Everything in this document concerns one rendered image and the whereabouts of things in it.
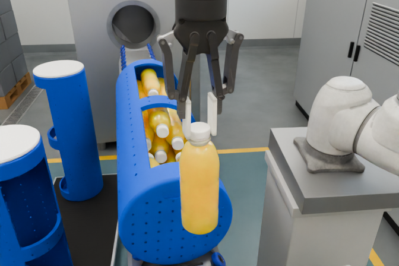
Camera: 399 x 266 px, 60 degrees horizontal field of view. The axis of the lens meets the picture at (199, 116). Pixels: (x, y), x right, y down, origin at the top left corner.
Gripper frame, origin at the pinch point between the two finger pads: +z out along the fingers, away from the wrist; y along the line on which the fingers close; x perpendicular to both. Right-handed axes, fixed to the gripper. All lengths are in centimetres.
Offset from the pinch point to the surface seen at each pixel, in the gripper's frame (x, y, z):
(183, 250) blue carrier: -12.0, 0.4, 44.9
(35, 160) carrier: -69, 43, 48
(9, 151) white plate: -68, 51, 42
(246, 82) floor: -342, -163, 144
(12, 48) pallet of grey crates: -391, 116, 94
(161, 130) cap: -45, 0, 28
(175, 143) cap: -45, -5, 33
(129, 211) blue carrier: -12.7, 12.7, 29.3
